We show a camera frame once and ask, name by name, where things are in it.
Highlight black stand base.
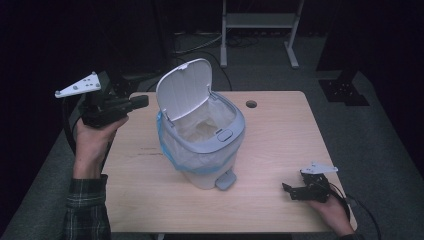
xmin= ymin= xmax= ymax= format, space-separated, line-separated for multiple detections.
xmin=99 ymin=68 xmax=141 ymax=101
xmin=318 ymin=69 xmax=370 ymax=107

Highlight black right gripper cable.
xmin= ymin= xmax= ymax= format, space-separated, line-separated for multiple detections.
xmin=328 ymin=182 xmax=382 ymax=240

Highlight white metal stand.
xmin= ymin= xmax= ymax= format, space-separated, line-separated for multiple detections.
xmin=219 ymin=0 xmax=306 ymax=70

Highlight person's right hand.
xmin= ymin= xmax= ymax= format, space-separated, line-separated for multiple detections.
xmin=305 ymin=194 xmax=356 ymax=238

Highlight person's left hand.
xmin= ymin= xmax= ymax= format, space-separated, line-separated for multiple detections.
xmin=72 ymin=114 xmax=130 ymax=180

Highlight translucent blue-edged bin liner bag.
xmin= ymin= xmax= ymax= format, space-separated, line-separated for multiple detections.
xmin=156 ymin=96 xmax=238 ymax=175

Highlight plaid shirt sleeve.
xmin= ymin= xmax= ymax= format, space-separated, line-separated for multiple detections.
xmin=62 ymin=173 xmax=113 ymax=240

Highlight black floor cables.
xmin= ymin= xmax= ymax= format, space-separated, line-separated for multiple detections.
xmin=145 ymin=32 xmax=233 ymax=93

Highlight white grey pedal trash can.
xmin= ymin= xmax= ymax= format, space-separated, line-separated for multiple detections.
xmin=155 ymin=58 xmax=247 ymax=192

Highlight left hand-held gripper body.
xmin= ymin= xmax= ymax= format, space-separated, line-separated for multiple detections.
xmin=54 ymin=71 xmax=134 ymax=130

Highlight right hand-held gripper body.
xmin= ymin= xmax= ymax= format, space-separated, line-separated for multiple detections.
xmin=293 ymin=161 xmax=339 ymax=204

